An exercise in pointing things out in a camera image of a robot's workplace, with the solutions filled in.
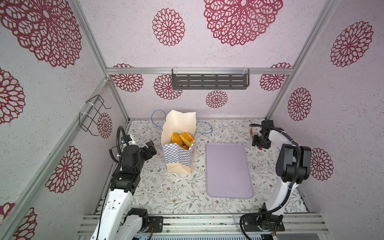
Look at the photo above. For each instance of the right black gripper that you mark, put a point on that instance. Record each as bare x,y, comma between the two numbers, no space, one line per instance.
255,142

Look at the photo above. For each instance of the oval sugared fake bread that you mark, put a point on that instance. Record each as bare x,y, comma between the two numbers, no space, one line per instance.
175,138

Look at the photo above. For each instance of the black wire wall rack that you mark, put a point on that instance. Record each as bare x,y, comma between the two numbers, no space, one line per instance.
89,117

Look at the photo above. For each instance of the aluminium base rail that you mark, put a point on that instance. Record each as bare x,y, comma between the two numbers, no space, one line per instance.
229,224

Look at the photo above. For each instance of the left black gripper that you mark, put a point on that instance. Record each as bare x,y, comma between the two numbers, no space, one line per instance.
150,147

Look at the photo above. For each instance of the braided fake bread loaf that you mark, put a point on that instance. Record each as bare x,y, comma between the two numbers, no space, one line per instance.
187,139

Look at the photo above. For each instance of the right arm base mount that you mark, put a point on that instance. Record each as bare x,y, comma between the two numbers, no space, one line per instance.
263,223

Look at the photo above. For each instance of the lavender plastic tray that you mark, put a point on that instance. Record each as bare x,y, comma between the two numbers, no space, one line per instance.
227,169

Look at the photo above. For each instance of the dark grey wall shelf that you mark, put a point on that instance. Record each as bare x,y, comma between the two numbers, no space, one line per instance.
213,81

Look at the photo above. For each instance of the blue checkered paper bag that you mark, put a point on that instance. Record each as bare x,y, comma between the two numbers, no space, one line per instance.
179,160

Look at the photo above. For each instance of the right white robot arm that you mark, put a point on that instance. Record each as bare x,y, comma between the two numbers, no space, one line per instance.
292,166

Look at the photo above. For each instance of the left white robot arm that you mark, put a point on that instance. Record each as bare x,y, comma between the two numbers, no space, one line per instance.
125,179

